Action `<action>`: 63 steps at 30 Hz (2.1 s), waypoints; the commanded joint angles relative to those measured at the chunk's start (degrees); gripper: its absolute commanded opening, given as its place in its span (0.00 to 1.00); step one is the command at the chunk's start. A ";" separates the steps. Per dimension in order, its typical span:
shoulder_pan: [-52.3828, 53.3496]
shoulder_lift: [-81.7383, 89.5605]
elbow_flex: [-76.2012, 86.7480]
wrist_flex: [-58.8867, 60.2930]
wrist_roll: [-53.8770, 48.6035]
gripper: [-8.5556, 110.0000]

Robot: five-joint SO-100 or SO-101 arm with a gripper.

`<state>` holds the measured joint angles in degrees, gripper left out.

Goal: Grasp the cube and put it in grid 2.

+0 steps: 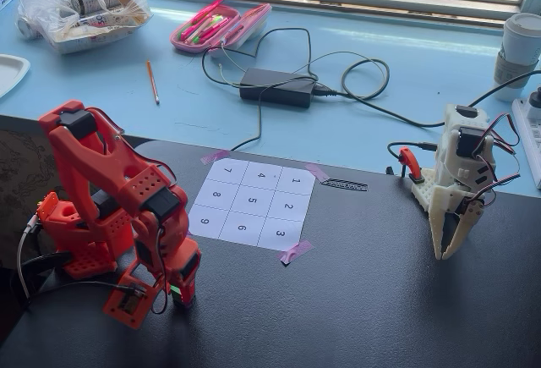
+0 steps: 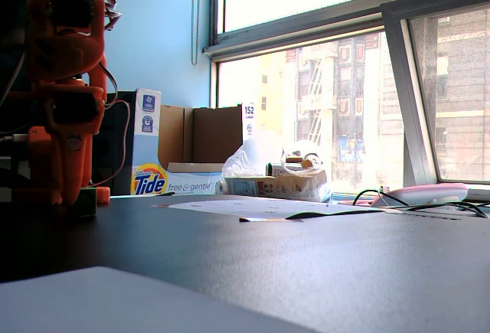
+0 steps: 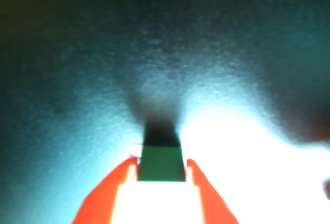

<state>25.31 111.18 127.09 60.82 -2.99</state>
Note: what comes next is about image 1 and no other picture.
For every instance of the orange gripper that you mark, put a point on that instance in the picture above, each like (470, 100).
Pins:
(184, 276)

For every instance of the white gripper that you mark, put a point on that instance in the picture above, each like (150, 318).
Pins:
(454, 223)

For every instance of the green cube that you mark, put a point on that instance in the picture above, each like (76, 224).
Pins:
(176, 291)

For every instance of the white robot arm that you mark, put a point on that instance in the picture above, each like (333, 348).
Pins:
(460, 131)

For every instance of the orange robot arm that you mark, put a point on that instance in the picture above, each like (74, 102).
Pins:
(89, 165)

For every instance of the white numbered grid paper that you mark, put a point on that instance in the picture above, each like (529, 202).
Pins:
(253, 201)

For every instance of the orange table clamp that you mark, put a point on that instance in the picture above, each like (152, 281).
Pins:
(412, 163)

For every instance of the white power strip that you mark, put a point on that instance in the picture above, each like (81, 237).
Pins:
(530, 148)

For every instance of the black white striped label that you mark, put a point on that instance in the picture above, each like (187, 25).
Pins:
(344, 185)

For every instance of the pink tape piece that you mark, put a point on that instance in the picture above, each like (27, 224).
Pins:
(215, 157)
(296, 251)
(318, 172)

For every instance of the white paper coffee cup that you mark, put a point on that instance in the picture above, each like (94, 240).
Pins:
(517, 51)

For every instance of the orange pencil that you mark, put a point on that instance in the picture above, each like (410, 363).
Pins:
(152, 82)

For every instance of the black power adapter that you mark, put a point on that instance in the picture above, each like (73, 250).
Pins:
(277, 87)

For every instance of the printed food carton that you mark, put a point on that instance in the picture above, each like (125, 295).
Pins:
(84, 36)

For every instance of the pink pen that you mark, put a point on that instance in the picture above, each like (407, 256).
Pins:
(203, 18)

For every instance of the pink pencil case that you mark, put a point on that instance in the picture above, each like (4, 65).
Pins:
(249, 25)

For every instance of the white plate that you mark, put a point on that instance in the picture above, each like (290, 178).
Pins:
(10, 74)

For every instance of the clear plastic bag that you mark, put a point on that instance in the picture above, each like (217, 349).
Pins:
(46, 0)

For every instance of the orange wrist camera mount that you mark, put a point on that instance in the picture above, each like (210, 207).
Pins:
(127, 304)

